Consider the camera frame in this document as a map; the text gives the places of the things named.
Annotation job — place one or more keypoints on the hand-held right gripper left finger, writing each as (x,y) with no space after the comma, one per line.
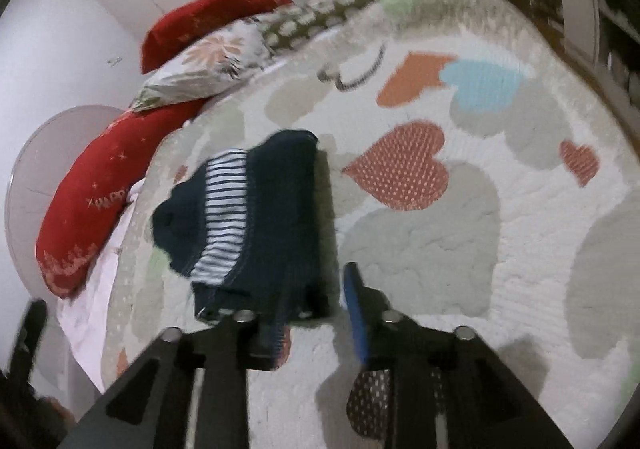
(235,344)

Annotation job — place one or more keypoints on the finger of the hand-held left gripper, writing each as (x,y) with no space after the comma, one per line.
(30,329)

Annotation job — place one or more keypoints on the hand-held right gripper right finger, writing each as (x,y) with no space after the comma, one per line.
(356,309)

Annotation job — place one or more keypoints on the navy striped shirt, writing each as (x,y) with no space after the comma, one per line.
(280,209)

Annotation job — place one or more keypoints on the pink bed sheet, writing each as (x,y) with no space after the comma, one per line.
(90,319)

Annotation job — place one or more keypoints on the heart print quilted bedspread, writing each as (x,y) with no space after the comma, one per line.
(425,239)

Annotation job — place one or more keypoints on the red pillow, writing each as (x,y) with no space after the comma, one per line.
(85,209)
(200,24)

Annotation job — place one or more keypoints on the round white panel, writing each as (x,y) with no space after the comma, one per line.
(45,154)

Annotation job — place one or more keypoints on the floral white pillow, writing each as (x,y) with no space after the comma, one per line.
(200,69)

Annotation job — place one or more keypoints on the olive cloud print pillow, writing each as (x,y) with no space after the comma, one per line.
(310,19)

